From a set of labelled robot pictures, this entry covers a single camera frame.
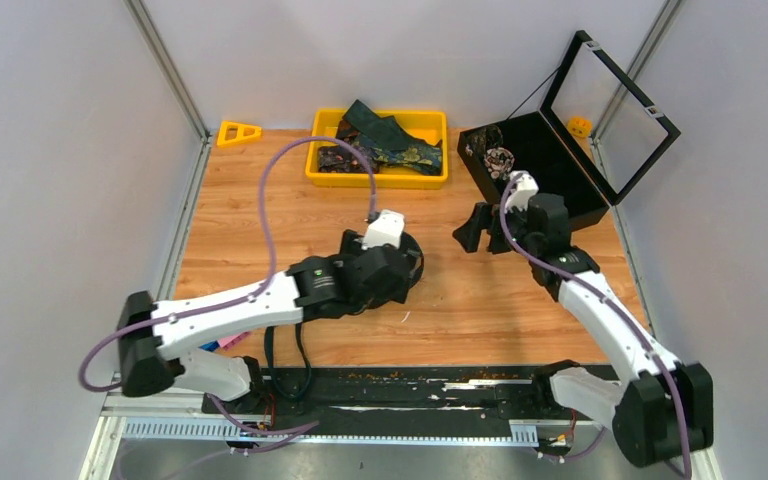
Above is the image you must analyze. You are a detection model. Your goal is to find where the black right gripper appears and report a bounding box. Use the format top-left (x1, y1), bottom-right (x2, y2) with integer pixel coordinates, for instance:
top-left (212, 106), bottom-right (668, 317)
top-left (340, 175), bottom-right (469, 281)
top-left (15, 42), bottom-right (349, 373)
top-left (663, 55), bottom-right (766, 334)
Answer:
top-left (451, 199), bottom-right (539, 259)

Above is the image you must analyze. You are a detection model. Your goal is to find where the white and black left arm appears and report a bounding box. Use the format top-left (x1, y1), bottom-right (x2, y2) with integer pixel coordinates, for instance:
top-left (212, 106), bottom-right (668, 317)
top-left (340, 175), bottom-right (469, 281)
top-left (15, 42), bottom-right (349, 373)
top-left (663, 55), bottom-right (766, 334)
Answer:
top-left (117, 230), bottom-right (425, 413)

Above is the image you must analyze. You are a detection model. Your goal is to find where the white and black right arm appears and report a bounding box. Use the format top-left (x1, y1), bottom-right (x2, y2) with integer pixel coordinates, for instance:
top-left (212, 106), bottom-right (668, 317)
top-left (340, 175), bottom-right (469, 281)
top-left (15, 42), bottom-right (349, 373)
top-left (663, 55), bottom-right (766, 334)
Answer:
top-left (453, 193), bottom-right (714, 468)

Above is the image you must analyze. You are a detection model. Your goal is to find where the rolled floral tie in box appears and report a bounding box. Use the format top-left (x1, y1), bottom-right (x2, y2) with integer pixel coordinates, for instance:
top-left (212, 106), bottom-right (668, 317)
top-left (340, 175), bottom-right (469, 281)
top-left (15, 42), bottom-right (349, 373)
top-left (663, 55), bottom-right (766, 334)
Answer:
top-left (483, 147), bottom-right (516, 181)

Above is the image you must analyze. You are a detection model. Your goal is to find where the blue floral tie in bin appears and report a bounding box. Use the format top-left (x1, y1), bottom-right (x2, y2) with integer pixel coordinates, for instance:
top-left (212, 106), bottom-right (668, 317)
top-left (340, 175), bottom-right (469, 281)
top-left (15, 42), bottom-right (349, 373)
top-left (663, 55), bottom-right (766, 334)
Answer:
top-left (353, 137), bottom-right (443, 176)

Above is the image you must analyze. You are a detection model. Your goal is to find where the rolled dark tie in box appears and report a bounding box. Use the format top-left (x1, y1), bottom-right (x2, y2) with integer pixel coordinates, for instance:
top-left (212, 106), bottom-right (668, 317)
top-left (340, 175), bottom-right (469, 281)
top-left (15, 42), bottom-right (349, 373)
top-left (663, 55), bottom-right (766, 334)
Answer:
top-left (465, 124), bottom-right (504, 162)

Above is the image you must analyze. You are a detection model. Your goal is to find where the yellow plastic bin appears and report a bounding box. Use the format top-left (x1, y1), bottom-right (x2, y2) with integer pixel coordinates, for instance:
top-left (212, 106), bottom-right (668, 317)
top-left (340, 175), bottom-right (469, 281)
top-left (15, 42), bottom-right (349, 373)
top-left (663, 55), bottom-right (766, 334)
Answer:
top-left (305, 101), bottom-right (449, 190)

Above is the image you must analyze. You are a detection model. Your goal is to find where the dark patterned tie in bin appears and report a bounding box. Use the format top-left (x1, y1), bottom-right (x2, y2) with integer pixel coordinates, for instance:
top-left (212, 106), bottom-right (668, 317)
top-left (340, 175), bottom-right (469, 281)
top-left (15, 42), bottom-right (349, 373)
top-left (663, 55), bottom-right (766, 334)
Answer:
top-left (317, 145), bottom-right (367, 174)

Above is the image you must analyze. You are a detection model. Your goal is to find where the dark green tie in bin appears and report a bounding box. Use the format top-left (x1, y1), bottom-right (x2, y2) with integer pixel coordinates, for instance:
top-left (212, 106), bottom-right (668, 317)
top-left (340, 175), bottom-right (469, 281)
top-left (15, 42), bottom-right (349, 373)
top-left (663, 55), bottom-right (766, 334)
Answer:
top-left (336, 100), bottom-right (442, 152)

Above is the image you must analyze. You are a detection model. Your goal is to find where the yellow round toy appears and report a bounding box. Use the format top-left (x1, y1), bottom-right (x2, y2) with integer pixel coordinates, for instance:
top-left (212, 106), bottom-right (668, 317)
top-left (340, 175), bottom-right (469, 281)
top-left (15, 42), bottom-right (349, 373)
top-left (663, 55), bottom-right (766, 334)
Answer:
top-left (566, 116), bottom-right (593, 139)

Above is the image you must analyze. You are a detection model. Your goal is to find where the black gift box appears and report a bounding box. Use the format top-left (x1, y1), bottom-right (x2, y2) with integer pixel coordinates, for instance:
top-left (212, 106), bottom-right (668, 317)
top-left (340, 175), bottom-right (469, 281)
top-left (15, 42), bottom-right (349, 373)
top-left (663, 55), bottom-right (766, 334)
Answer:
top-left (457, 30), bottom-right (681, 229)

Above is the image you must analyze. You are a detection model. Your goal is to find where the colourful toy brick block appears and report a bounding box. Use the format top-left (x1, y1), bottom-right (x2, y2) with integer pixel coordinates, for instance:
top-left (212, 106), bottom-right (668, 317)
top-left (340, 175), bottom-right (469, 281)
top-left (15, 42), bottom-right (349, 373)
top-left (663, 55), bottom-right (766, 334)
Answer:
top-left (200, 332), bottom-right (251, 352)

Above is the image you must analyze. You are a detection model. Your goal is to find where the yellow triangle toy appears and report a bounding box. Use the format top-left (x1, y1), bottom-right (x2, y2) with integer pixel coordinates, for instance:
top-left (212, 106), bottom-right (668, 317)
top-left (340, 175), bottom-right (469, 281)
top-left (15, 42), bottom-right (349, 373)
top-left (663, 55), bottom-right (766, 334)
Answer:
top-left (216, 120), bottom-right (263, 148)

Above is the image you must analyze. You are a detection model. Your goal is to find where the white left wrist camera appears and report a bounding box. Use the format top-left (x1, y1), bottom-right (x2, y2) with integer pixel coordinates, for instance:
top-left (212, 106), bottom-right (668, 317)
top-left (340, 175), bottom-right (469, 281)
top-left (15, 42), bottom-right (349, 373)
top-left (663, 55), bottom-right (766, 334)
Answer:
top-left (361, 209), bottom-right (405, 250)

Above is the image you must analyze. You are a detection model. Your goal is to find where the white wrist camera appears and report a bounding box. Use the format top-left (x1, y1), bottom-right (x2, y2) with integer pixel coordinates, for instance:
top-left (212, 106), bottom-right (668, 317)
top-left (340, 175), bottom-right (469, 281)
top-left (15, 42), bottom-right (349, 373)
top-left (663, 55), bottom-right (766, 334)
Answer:
top-left (361, 209), bottom-right (405, 250)
top-left (505, 170), bottom-right (539, 211)

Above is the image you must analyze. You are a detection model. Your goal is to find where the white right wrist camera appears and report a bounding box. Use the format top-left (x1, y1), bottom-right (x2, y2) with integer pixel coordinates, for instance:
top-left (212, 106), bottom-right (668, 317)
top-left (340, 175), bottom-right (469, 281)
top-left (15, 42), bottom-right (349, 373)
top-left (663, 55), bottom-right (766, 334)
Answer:
top-left (505, 170), bottom-right (539, 211)

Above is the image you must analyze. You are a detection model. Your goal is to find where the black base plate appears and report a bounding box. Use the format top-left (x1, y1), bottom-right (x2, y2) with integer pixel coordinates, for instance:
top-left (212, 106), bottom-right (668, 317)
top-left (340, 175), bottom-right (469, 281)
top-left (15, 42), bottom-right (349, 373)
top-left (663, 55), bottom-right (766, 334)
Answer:
top-left (201, 364), bottom-right (601, 440)

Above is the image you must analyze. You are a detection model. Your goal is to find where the aluminium rail frame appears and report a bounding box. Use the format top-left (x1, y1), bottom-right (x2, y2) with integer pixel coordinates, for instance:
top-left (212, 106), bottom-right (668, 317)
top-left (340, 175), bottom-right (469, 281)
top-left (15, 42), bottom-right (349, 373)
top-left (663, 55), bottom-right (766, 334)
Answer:
top-left (79, 370), bottom-right (723, 480)

